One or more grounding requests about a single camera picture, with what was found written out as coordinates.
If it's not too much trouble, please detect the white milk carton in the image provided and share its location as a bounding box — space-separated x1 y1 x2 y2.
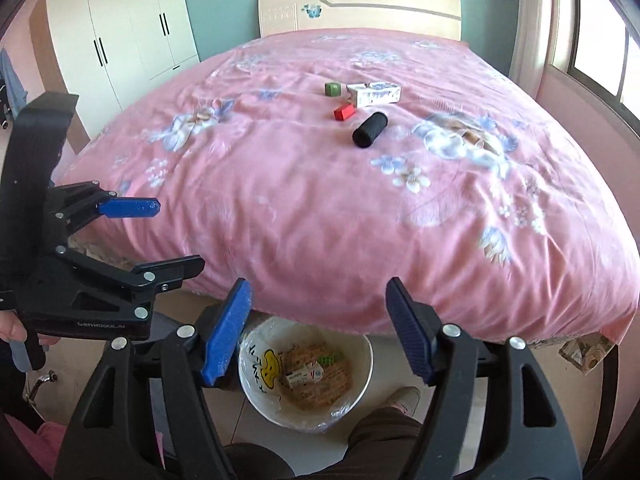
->
346 81 401 108

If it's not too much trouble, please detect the white trash bin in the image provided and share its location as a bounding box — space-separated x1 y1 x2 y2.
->
238 316 374 434

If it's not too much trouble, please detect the left hand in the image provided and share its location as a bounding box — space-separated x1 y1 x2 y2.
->
0 311 60 346

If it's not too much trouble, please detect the pink fleece garment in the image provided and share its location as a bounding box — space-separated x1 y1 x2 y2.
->
1 415 166 479

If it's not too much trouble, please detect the shoe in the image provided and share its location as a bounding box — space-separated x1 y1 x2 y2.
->
385 387 421 417

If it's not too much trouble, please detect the dark trousers leg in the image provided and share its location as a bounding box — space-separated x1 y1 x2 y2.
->
224 408 422 480

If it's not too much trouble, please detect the white wardrobe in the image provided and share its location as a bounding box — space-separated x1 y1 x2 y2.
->
46 0 200 122

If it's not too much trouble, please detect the pink floral bedspread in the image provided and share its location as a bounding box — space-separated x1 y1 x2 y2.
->
62 29 639 342

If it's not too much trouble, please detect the red wooden block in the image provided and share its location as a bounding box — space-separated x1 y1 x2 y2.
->
333 103 357 122

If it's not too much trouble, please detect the green wooden cube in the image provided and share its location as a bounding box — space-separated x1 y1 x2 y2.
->
324 81 342 96

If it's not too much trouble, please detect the black foam cylinder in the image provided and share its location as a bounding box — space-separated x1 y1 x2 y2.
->
352 112 388 148

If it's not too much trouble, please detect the cream wooden headboard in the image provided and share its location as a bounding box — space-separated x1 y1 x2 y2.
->
257 0 462 41

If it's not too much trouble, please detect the cream curtain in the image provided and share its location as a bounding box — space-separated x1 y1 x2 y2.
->
509 0 552 98

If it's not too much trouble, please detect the window with dark frame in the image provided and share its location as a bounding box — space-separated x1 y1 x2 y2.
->
554 0 639 125

